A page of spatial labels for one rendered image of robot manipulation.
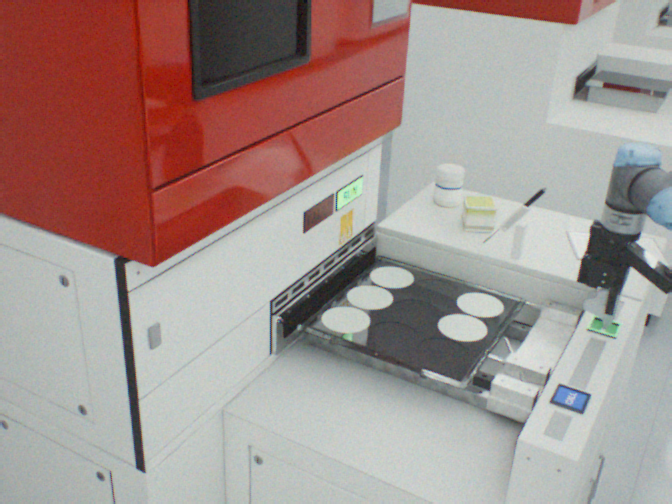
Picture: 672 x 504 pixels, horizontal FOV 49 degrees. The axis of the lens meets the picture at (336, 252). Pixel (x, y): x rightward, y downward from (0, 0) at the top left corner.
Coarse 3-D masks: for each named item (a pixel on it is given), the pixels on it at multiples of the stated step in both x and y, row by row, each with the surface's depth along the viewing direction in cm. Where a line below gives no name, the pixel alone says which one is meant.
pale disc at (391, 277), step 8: (376, 272) 173; (384, 272) 173; (392, 272) 173; (400, 272) 173; (408, 272) 174; (376, 280) 169; (384, 280) 170; (392, 280) 170; (400, 280) 170; (408, 280) 170
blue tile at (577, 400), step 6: (564, 390) 126; (570, 390) 126; (558, 396) 124; (564, 396) 124; (570, 396) 124; (576, 396) 124; (582, 396) 124; (564, 402) 123; (570, 402) 123; (576, 402) 123; (582, 402) 123; (582, 408) 122
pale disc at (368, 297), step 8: (360, 288) 166; (368, 288) 166; (376, 288) 166; (352, 296) 163; (360, 296) 163; (368, 296) 163; (376, 296) 163; (384, 296) 163; (360, 304) 160; (368, 304) 160; (376, 304) 160; (384, 304) 160
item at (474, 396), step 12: (312, 336) 158; (324, 348) 158; (336, 348) 156; (360, 360) 154; (372, 360) 152; (384, 372) 152; (396, 372) 150; (408, 372) 149; (420, 384) 148; (432, 384) 147; (444, 384) 145; (456, 396) 145; (468, 396) 143; (480, 396) 142; (480, 408) 143; (516, 420) 140
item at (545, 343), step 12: (540, 324) 160; (552, 324) 160; (564, 324) 160; (528, 336) 155; (540, 336) 155; (552, 336) 156; (564, 336) 156; (528, 348) 151; (540, 348) 151; (552, 348) 152; (564, 348) 152; (540, 360) 148; (552, 360) 148; (492, 396) 137; (492, 408) 137; (504, 408) 136; (516, 408) 134
